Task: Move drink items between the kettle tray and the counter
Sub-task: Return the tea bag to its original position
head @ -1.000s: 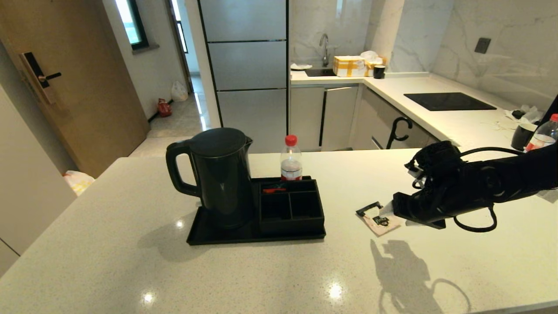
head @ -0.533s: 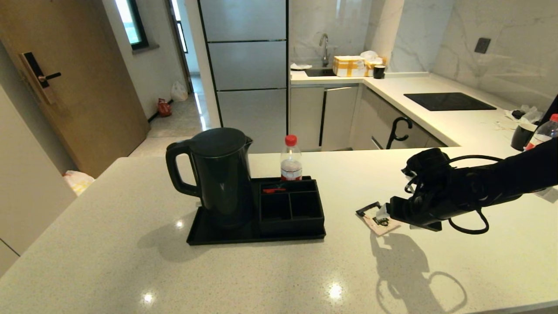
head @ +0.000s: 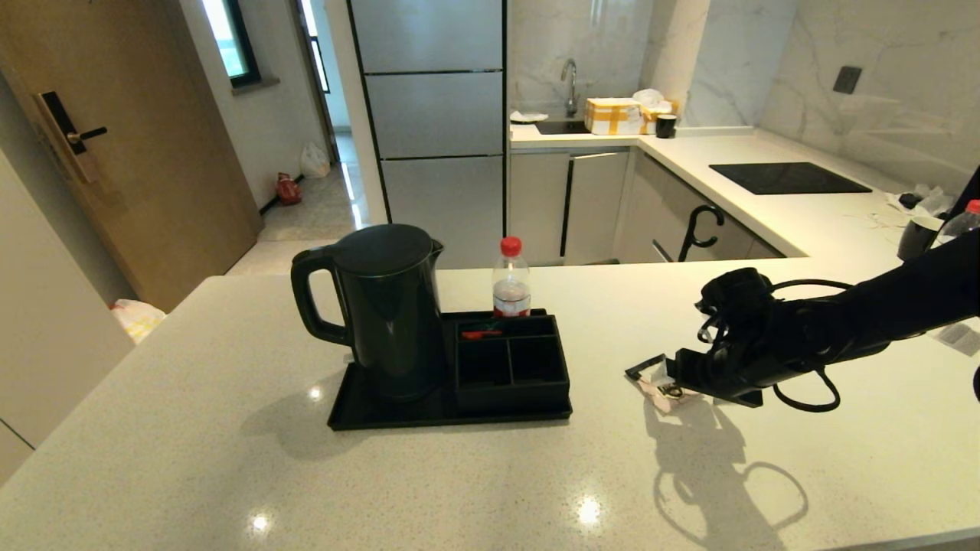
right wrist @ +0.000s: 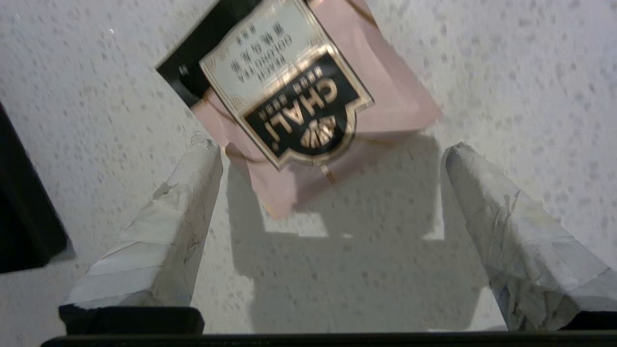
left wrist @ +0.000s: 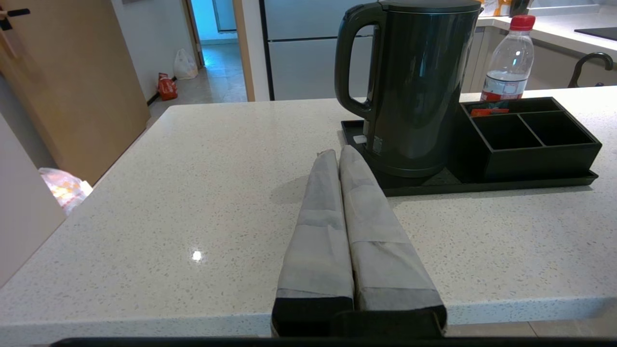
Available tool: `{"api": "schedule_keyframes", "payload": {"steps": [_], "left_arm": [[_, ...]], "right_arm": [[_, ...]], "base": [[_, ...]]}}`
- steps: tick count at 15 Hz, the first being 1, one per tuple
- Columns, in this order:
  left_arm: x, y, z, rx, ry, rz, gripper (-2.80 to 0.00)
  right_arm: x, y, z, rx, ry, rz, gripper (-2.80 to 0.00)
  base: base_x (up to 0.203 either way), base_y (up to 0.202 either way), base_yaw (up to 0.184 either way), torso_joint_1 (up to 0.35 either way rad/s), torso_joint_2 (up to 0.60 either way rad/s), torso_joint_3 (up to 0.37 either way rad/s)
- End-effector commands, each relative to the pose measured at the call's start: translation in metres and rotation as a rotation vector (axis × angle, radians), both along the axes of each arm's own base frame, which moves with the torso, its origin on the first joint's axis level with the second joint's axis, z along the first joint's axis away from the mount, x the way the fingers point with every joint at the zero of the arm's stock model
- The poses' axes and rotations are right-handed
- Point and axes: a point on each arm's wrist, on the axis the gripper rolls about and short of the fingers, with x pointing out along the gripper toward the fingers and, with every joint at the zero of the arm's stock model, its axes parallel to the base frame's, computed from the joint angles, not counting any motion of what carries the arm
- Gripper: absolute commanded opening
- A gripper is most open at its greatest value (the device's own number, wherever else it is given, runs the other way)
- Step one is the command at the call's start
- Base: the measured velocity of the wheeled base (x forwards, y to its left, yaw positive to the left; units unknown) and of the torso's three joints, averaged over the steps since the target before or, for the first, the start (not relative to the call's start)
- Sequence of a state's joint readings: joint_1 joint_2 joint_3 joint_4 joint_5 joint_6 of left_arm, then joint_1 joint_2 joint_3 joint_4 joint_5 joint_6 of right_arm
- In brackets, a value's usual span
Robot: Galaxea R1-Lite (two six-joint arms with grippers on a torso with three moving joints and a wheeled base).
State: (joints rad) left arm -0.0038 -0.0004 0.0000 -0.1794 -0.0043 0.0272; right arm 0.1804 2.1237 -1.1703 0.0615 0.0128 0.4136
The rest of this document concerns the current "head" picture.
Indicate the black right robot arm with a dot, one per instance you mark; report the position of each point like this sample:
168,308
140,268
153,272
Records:
880,306

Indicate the red sachet packet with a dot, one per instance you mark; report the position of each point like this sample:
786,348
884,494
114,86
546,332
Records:
481,335

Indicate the dark wall socket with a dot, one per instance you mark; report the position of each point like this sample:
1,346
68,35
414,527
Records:
846,79

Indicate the black mug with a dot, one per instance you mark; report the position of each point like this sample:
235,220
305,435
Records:
664,127
913,239

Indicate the white crumpled tissue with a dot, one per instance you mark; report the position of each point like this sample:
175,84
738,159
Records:
930,200

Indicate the beige tea bag sachet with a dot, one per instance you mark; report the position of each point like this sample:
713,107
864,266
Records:
654,394

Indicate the black curved hook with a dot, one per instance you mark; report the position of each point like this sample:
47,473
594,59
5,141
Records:
689,235

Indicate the black monitor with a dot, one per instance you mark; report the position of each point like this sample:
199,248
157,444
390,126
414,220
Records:
971,191

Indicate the black compartment organizer box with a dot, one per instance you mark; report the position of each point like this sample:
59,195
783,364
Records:
513,398

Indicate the small box yellow tape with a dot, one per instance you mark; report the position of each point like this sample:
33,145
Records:
653,119

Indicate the translucent bag colourful contents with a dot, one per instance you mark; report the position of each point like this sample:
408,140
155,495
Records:
138,320

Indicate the red bag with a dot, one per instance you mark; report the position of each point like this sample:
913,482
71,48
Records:
289,190

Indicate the black serving tray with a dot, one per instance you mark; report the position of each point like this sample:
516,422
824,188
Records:
475,417

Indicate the small black object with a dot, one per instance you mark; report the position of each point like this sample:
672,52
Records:
907,200

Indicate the grey cooktop base cabinet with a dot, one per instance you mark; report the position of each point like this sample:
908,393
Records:
662,207

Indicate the white crumpled bag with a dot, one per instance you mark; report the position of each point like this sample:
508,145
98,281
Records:
647,97

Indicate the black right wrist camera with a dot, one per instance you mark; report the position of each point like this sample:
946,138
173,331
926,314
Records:
735,302

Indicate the silver refrigerator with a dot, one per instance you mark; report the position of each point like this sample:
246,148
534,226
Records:
444,115

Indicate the chrome faucet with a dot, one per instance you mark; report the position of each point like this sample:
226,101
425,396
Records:
573,81

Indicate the black induction cooktop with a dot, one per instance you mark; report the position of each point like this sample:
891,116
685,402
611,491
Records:
788,178

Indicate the black electric kettle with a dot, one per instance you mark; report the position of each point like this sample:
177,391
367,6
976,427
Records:
390,321

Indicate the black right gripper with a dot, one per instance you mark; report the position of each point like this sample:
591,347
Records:
727,371

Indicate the clear water bottle red cap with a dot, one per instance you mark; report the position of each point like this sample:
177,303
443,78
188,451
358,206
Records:
966,218
511,295

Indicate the dark framed window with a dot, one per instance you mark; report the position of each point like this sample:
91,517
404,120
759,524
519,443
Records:
233,38

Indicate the white plastic bag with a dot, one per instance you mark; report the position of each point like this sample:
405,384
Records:
315,161

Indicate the grey sink base cabinet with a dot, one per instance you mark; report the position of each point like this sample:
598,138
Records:
540,207

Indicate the brown wooden door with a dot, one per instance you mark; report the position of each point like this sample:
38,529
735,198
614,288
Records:
161,153

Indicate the dark kitchen sink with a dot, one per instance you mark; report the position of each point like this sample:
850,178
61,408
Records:
563,128

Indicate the white plate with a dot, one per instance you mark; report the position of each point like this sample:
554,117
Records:
528,118

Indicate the cardboard box yellow tape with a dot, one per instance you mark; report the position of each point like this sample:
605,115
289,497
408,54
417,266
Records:
612,117

